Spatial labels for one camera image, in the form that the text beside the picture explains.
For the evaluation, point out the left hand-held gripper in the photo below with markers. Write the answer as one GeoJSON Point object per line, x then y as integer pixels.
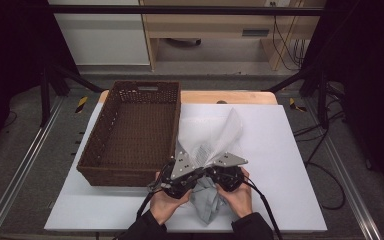
{"type": "Point", "coordinates": [181, 166]}

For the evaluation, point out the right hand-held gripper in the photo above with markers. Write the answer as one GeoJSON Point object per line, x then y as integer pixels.
{"type": "Point", "coordinates": [230, 173]}

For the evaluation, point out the white waffle towel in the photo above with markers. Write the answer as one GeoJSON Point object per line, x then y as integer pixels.
{"type": "Point", "coordinates": [210, 133]}

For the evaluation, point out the brown wicker basket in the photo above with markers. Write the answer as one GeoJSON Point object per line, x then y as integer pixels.
{"type": "Point", "coordinates": [136, 133]}

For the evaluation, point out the person's right hand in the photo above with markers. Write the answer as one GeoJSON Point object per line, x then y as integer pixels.
{"type": "Point", "coordinates": [240, 201]}

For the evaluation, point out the person's left hand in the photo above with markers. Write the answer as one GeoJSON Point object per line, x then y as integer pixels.
{"type": "Point", "coordinates": [166, 206]}

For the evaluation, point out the white board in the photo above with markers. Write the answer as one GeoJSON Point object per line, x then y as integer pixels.
{"type": "Point", "coordinates": [280, 166]}

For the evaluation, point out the wooden table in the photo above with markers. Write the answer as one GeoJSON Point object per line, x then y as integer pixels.
{"type": "Point", "coordinates": [213, 97]}

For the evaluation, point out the yellow black tape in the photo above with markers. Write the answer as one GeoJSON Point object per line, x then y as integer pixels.
{"type": "Point", "coordinates": [81, 104]}
{"type": "Point", "coordinates": [295, 105]}

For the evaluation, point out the black metal stand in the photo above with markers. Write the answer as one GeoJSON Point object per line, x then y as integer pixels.
{"type": "Point", "coordinates": [45, 96]}
{"type": "Point", "coordinates": [320, 90]}

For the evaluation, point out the grey chair base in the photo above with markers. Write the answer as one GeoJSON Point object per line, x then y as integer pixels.
{"type": "Point", "coordinates": [183, 41]}

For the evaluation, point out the light wooden desk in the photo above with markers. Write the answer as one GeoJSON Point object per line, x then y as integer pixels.
{"type": "Point", "coordinates": [206, 26]}

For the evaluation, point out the white cabinet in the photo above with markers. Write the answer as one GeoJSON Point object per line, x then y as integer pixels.
{"type": "Point", "coordinates": [103, 36]}

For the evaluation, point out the black horizontal bar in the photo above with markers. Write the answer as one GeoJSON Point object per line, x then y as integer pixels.
{"type": "Point", "coordinates": [180, 10]}

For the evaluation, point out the dark curtain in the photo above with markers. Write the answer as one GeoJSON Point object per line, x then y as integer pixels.
{"type": "Point", "coordinates": [370, 83]}
{"type": "Point", "coordinates": [10, 66]}

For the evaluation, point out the aluminium floor rail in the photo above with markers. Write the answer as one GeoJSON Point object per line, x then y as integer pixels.
{"type": "Point", "coordinates": [16, 170]}
{"type": "Point", "coordinates": [346, 173]}

